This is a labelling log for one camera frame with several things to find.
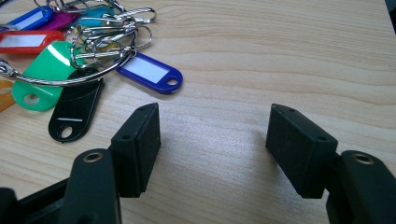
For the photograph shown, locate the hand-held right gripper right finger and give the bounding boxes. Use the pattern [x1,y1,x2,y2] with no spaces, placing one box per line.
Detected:
[264,103,339,200]

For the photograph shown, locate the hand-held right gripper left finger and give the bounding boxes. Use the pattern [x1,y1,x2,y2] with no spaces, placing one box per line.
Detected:
[108,102,163,199]

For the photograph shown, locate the black key tag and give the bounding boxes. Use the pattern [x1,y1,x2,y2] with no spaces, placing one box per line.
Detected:
[48,68,105,145]

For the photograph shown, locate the dark blue key tag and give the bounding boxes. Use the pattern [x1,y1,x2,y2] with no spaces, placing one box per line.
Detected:
[116,51,184,95]

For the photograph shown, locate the yellow key tag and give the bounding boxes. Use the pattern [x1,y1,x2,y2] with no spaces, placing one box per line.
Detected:
[74,33,121,61]

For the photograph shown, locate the green key tag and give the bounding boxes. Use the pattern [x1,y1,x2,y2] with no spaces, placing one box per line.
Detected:
[11,40,86,112]

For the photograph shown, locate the bunch of small metal clips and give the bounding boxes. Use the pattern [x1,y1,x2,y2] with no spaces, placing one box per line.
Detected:
[32,0,158,68]

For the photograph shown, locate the orange key tag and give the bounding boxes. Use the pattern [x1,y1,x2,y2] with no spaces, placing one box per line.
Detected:
[0,79,16,114]

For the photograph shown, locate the teal key tag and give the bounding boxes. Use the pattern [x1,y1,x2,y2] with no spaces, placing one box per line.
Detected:
[78,6,116,28]

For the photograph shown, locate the red key tag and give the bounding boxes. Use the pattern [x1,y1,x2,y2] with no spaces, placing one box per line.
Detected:
[0,29,65,56]

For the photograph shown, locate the magenta key tag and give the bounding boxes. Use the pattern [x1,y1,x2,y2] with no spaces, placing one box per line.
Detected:
[38,7,80,32]

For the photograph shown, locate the dark object at table edge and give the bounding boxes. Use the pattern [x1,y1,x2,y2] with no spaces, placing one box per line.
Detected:
[385,0,396,35]

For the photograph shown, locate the light blue key tag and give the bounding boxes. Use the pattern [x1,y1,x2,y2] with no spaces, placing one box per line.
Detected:
[0,6,55,32]

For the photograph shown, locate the large metal key ring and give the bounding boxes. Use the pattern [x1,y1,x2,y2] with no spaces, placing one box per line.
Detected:
[0,18,139,88]

